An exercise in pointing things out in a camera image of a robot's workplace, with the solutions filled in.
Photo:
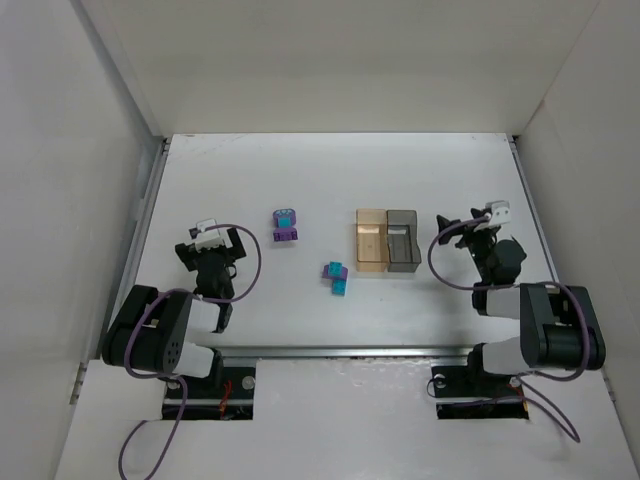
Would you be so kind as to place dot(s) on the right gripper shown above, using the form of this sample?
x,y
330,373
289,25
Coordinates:
x,y
473,233

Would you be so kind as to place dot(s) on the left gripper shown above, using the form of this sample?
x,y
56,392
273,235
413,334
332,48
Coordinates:
x,y
210,251

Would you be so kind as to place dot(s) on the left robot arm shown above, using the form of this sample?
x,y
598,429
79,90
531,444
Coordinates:
x,y
153,331

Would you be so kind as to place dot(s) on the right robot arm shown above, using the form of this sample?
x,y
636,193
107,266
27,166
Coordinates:
x,y
559,336

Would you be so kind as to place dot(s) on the grey transparent container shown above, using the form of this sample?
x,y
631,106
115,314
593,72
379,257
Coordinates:
x,y
404,252

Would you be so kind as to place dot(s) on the orange transparent container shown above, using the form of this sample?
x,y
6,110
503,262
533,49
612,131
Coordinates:
x,y
372,255

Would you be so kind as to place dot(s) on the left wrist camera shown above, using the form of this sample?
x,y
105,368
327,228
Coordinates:
x,y
206,235

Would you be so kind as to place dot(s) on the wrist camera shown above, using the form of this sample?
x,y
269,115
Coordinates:
x,y
206,235
497,212

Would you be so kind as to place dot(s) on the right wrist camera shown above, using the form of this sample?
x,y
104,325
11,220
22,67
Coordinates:
x,y
497,212

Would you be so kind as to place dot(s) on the metal rail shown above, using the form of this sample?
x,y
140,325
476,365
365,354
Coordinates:
x,y
308,352

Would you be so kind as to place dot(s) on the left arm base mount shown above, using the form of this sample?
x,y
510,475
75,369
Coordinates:
x,y
226,395

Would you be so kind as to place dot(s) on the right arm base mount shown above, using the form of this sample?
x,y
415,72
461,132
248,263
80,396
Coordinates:
x,y
463,395

